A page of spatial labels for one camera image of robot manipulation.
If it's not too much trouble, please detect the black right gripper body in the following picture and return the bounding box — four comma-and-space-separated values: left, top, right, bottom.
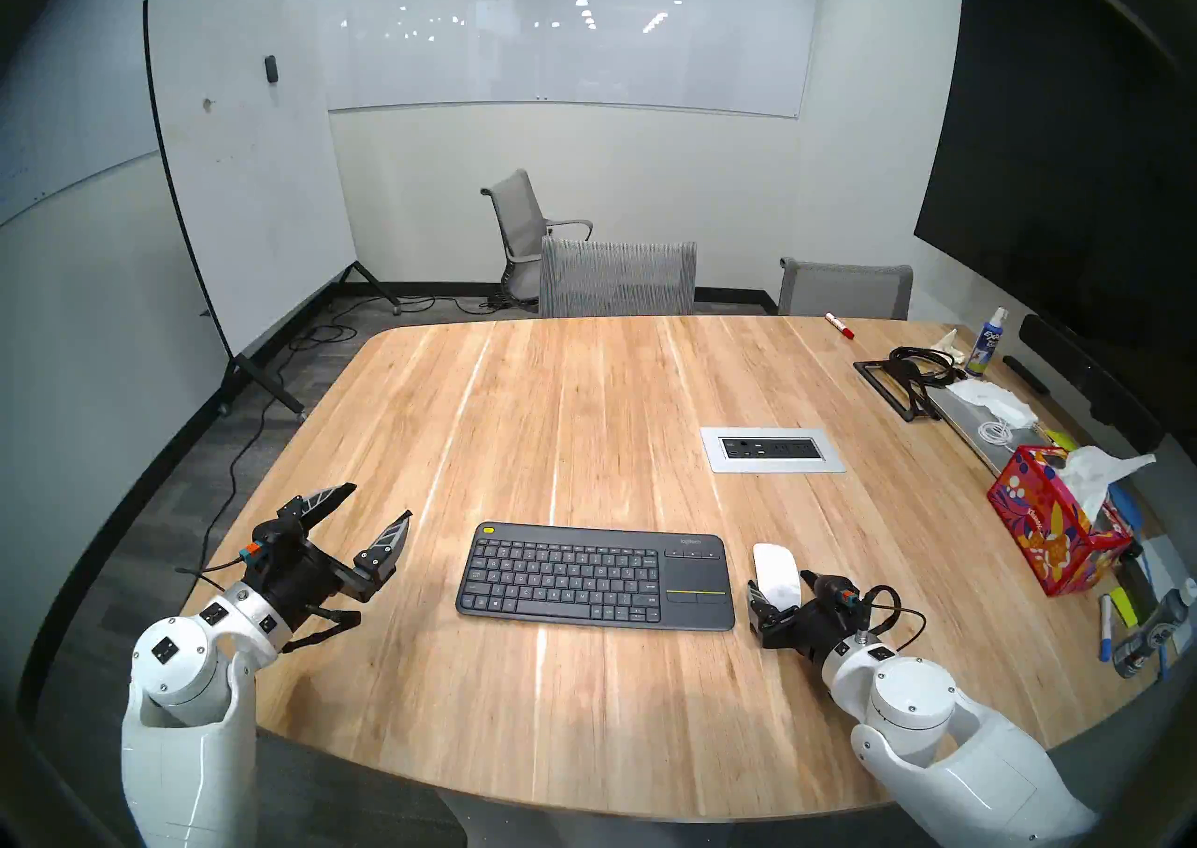
762, 582, 861, 665

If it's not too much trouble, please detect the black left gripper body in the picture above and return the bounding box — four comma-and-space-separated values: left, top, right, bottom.
245, 524, 375, 632

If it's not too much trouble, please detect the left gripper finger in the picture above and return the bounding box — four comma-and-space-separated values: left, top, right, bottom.
278, 482, 359, 534
353, 510, 414, 587

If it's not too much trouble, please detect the white computer mouse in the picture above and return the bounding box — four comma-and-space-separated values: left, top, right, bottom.
753, 543, 802, 610

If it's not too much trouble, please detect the dark grey touchpad keyboard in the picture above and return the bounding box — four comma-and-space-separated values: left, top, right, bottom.
455, 522, 737, 633

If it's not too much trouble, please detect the silver table power outlet box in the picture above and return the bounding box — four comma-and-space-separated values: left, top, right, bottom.
699, 426, 847, 474

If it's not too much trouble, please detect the silver closed laptop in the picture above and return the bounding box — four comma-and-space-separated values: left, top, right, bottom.
926, 383, 1058, 478

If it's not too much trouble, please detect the black laptop stand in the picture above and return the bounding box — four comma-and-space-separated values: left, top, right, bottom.
853, 358, 945, 424

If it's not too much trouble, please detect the red floral tissue box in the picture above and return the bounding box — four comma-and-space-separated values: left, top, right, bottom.
987, 444, 1134, 597

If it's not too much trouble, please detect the grey mesh office chair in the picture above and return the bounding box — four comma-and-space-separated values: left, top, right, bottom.
538, 237, 699, 318
778, 257, 915, 321

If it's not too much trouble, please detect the whiteboard cleaner spray bottle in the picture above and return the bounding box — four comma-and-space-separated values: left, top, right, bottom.
967, 307, 1010, 377

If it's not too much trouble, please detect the large white facial tissue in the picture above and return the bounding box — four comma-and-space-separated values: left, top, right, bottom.
1061, 444, 1158, 525

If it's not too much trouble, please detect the white mobile whiteboard on stand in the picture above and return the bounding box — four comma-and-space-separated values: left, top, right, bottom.
142, 0, 403, 419

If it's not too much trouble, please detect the black video conference bar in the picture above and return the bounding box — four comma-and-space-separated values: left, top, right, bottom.
1017, 313, 1167, 454

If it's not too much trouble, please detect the white paper sheet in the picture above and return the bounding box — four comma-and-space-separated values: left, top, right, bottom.
1136, 533, 1193, 613

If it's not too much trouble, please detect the grey armrest office chair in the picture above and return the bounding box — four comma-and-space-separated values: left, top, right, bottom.
481, 168, 595, 307

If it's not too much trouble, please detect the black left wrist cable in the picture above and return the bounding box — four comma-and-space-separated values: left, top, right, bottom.
279, 606, 363, 654

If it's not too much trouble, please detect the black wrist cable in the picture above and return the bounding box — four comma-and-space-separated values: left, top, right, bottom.
279, 606, 363, 654
856, 584, 929, 651

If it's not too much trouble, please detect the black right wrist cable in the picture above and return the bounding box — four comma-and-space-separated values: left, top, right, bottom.
856, 584, 929, 651

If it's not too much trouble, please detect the black floor cable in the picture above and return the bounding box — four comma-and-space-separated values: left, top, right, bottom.
192, 321, 361, 590

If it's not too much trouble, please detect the glass wall whiteboard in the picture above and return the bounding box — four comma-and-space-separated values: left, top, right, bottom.
0, 0, 278, 228
277, 0, 824, 120

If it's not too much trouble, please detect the large black wall television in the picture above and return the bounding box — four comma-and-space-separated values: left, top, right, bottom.
914, 0, 1197, 370

